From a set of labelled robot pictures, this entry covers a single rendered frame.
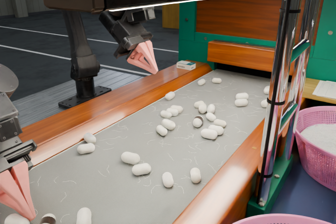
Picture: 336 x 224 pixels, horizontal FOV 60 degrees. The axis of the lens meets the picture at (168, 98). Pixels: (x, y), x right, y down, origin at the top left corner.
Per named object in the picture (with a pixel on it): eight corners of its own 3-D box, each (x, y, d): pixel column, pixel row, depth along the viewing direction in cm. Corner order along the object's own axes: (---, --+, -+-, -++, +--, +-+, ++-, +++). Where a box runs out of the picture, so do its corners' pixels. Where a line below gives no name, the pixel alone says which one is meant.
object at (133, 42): (169, 61, 72) (145, 34, 73) (151, 68, 67) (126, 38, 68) (155, 78, 76) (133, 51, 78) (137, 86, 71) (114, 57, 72)
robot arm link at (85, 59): (99, 73, 98) (76, -26, 94) (80, 77, 94) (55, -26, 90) (93, 75, 103) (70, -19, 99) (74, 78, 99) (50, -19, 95)
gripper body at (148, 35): (155, 36, 75) (137, 15, 77) (128, 43, 68) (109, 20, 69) (143, 52, 80) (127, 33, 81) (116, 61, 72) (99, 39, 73)
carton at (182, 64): (176, 67, 106) (176, 62, 105) (181, 65, 108) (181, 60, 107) (190, 70, 102) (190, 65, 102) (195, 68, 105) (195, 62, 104)
